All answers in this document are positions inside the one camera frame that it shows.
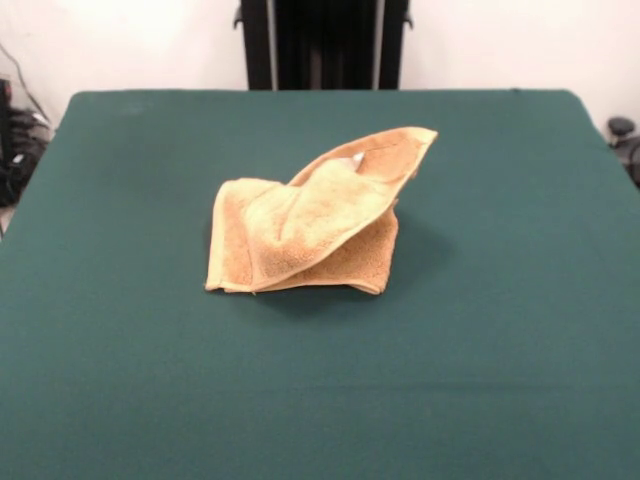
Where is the tan terry towel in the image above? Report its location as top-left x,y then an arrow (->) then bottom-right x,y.
204,126 -> 440,296

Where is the dark green table cloth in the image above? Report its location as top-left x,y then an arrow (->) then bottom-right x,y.
0,88 -> 640,480

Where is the grey office chair base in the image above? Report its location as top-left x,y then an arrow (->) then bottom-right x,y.
606,116 -> 640,190

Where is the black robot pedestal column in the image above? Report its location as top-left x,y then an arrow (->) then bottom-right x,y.
234,0 -> 415,92

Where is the black equipment pile with cables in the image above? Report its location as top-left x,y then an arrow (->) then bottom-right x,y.
0,78 -> 54,209

